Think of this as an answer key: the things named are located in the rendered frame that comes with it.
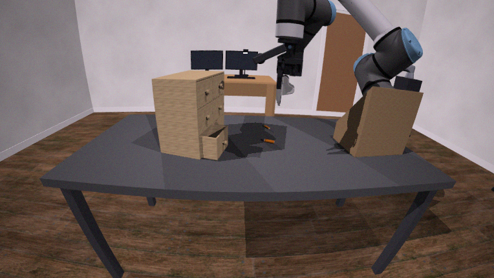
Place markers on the wooden chest of drawers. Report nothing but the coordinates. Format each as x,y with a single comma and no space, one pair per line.
175,100

